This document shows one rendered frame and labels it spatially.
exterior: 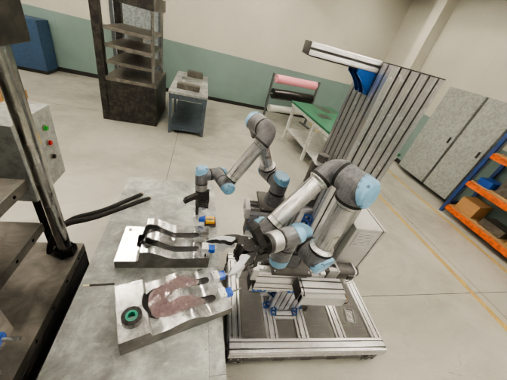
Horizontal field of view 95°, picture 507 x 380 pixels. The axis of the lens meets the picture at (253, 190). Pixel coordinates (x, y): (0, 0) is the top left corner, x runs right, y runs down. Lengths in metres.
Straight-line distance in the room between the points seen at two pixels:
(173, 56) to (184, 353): 7.02
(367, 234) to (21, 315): 1.74
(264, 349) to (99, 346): 1.10
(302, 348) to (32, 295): 1.67
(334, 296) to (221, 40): 6.86
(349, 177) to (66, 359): 1.31
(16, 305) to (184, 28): 6.78
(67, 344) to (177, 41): 6.92
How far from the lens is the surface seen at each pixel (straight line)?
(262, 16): 7.54
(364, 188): 0.90
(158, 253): 1.41
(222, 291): 1.33
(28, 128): 1.23
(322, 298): 1.41
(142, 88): 5.04
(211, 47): 7.43
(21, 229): 1.51
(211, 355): 1.29
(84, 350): 1.35
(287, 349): 2.04
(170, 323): 1.25
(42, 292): 1.56
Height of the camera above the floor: 2.01
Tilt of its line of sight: 34 degrees down
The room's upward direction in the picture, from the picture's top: 16 degrees clockwise
